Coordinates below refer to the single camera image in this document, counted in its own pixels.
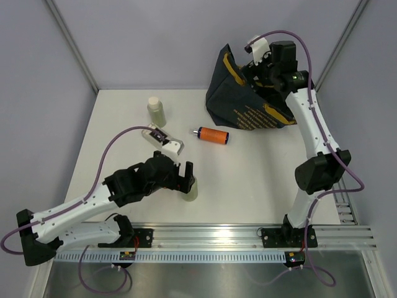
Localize green bottle front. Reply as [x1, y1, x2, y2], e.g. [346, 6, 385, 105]
[181, 179, 198, 202]

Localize green bottle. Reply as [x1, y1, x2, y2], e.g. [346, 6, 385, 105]
[181, 179, 198, 202]
[147, 97, 166, 127]

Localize navy canvas bag yellow handles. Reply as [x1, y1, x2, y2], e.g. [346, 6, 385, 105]
[205, 41, 314, 130]

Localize orange spray bottle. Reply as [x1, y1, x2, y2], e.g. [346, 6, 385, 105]
[190, 127, 230, 145]

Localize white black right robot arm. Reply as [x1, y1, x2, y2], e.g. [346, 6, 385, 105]
[245, 37, 351, 248]

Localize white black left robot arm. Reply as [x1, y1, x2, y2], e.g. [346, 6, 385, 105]
[16, 151, 196, 266]

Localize clear square bottle black label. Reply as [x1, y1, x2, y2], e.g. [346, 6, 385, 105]
[141, 123, 182, 151]

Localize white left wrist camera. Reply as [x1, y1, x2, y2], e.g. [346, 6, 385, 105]
[161, 139, 184, 163]

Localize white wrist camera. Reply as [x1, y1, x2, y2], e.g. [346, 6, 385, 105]
[161, 139, 184, 163]
[244, 35, 271, 66]

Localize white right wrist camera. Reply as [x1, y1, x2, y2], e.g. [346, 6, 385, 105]
[244, 35, 271, 66]

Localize aluminium mounting rail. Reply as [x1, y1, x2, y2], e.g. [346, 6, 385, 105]
[51, 223, 377, 253]

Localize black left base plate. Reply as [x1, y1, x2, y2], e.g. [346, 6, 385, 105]
[97, 228, 154, 248]

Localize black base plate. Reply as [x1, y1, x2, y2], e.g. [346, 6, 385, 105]
[259, 226, 318, 248]
[97, 228, 154, 248]

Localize white slotted cable duct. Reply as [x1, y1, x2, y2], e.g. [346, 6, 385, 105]
[55, 250, 286, 264]

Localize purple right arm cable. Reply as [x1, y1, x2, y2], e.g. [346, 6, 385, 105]
[248, 29, 364, 288]

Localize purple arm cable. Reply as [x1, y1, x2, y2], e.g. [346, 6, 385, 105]
[0, 125, 162, 296]
[248, 29, 364, 288]

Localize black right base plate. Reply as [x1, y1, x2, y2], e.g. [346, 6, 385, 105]
[259, 226, 318, 248]

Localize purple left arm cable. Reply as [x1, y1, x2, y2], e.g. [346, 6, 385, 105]
[0, 125, 162, 296]

